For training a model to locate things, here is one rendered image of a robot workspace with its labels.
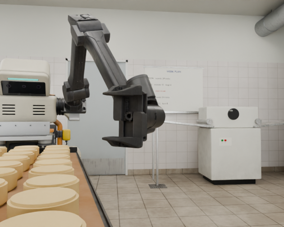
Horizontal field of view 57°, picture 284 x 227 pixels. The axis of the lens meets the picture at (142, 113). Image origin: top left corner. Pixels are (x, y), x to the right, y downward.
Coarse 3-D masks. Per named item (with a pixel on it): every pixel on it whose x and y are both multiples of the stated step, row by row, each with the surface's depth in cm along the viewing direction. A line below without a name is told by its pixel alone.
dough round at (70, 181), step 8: (40, 176) 26; (48, 176) 26; (56, 176) 26; (64, 176) 26; (72, 176) 26; (24, 184) 24; (32, 184) 23; (40, 184) 23; (48, 184) 23; (56, 184) 23; (64, 184) 23; (72, 184) 24
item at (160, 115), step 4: (148, 100) 61; (152, 100) 63; (156, 100) 64; (152, 104) 62; (156, 104) 64; (156, 108) 60; (160, 108) 62; (156, 112) 59; (160, 112) 61; (164, 112) 63; (156, 116) 58; (160, 116) 60; (164, 116) 62; (156, 120) 59; (160, 120) 61; (164, 120) 63; (156, 124) 60; (160, 124) 62; (148, 128) 60
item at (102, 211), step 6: (42, 150) 61; (72, 150) 63; (78, 156) 54; (84, 168) 40; (84, 174) 37; (90, 180) 32; (90, 186) 30; (96, 192) 27; (96, 198) 25; (96, 204) 24; (102, 210) 22; (102, 216) 21; (108, 222) 19
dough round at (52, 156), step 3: (39, 156) 40; (42, 156) 40; (45, 156) 40; (48, 156) 40; (51, 156) 40; (54, 156) 40; (57, 156) 40; (60, 156) 40; (63, 156) 40; (66, 156) 41; (69, 156) 42; (39, 159) 39; (42, 159) 39; (69, 159) 41
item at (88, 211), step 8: (72, 160) 49; (80, 168) 41; (24, 176) 35; (80, 176) 35; (80, 184) 31; (8, 192) 27; (16, 192) 27; (80, 192) 27; (88, 192) 27; (80, 200) 25; (88, 200) 25; (0, 208) 23; (80, 208) 23; (88, 208) 23; (96, 208) 23; (0, 216) 21; (80, 216) 21; (88, 216) 21; (96, 216) 21; (88, 224) 19; (96, 224) 19
